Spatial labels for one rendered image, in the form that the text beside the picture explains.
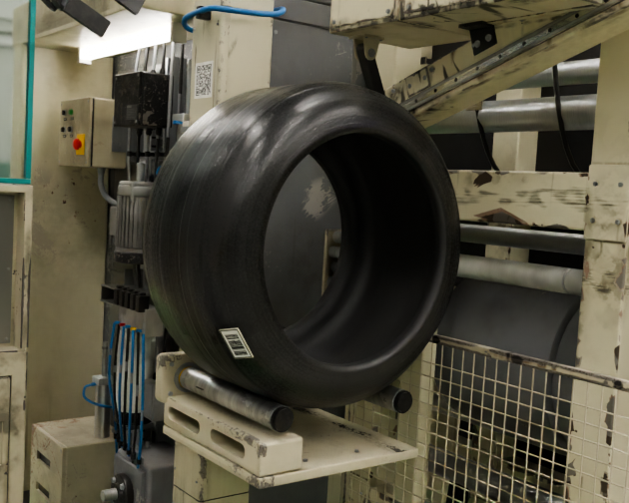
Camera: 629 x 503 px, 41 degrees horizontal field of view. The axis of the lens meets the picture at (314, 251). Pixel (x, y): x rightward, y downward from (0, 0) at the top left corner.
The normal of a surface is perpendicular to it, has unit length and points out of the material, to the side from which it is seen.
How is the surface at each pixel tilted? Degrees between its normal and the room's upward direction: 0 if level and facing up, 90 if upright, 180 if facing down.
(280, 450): 90
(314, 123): 80
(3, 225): 90
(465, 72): 90
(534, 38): 90
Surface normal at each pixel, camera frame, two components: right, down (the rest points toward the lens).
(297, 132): 0.50, -0.05
